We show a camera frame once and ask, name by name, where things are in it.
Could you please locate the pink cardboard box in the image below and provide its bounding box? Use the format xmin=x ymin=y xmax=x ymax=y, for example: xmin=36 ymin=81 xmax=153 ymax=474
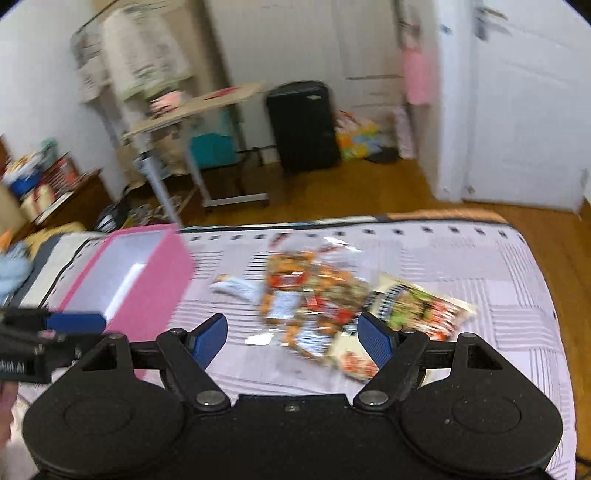
xmin=48 ymin=224 xmax=195 ymax=342

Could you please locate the dark wooden nightstand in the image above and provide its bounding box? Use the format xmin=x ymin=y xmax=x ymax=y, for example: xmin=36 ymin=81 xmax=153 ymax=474
xmin=23 ymin=168 xmax=114 ymax=232

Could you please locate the blue basket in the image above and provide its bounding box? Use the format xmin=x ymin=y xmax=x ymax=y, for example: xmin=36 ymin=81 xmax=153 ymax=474
xmin=7 ymin=159 xmax=42 ymax=197

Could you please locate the canvas tote bag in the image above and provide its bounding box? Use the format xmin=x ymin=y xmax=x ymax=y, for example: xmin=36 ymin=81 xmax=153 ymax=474
xmin=71 ymin=28 xmax=112 ymax=102

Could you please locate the white wardrobe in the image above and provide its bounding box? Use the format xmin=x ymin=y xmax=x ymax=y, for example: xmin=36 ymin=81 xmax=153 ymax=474
xmin=205 ymin=0 xmax=416 ymax=162

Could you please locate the blue cloth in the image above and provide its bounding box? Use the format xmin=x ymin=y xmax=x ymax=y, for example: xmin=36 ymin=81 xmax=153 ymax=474
xmin=0 ymin=242 xmax=31 ymax=301

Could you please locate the red box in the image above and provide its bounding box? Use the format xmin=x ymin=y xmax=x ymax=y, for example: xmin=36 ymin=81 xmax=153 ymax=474
xmin=46 ymin=157 xmax=77 ymax=190

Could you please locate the black suitcase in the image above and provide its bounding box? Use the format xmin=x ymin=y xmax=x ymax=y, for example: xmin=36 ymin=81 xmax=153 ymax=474
xmin=266 ymin=82 xmax=340 ymax=174

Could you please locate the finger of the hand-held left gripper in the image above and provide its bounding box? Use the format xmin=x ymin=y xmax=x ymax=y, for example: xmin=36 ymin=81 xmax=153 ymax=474
xmin=0 ymin=308 xmax=108 ymax=334
xmin=0 ymin=330 xmax=81 ymax=365

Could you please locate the wooden rolling side table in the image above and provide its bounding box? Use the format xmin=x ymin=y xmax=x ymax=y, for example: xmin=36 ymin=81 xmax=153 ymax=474
xmin=122 ymin=83 xmax=271 ymax=227

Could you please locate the pink tissue pack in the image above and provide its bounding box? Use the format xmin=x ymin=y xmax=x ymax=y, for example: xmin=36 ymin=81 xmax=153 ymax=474
xmin=150 ymin=91 xmax=185 ymax=114

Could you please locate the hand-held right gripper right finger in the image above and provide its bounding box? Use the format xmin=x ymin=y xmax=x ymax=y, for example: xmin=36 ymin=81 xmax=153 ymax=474
xmin=353 ymin=312 xmax=504 ymax=411

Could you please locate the pink hanging bag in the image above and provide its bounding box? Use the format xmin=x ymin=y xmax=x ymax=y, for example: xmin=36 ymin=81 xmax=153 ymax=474
xmin=401 ymin=28 xmax=437 ymax=106

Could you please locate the small white snack packet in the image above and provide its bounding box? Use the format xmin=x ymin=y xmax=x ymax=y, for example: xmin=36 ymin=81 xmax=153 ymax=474
xmin=210 ymin=274 xmax=259 ymax=301

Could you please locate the beige red snack pack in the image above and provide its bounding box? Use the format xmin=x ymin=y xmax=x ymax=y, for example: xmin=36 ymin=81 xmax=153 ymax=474
xmin=332 ymin=337 xmax=385 ymax=381

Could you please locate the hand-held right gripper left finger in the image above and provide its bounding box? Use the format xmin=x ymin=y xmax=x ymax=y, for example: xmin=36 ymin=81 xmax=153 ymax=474
xmin=69 ymin=313 xmax=232 ymax=412

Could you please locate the white plastic bag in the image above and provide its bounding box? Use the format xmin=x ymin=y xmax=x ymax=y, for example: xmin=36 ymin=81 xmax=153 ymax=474
xmin=392 ymin=108 xmax=416 ymax=160

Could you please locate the person's left hand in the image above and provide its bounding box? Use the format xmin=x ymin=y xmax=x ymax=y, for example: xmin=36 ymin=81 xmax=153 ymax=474
xmin=0 ymin=383 xmax=17 ymax=444

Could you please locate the white gift box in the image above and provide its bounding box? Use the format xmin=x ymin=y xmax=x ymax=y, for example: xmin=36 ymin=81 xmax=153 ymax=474
xmin=21 ymin=185 xmax=51 ymax=217

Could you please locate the pile of shoes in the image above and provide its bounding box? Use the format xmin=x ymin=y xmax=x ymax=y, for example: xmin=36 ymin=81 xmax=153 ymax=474
xmin=99 ymin=198 xmax=183 ymax=229

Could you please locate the black picture snack packet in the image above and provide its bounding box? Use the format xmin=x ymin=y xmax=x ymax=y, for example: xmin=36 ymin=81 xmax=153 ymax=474
xmin=365 ymin=272 xmax=478 ymax=342

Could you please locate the metal door handle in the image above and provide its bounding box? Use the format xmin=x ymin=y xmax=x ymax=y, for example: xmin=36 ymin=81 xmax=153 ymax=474
xmin=475 ymin=7 xmax=509 ymax=40

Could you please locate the white door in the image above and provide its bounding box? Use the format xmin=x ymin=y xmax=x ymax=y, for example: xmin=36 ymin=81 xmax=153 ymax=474
xmin=462 ymin=0 xmax=591 ymax=213

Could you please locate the teal shopping bag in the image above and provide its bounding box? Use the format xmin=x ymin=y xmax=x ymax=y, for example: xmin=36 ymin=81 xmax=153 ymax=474
xmin=190 ymin=111 xmax=238 ymax=169

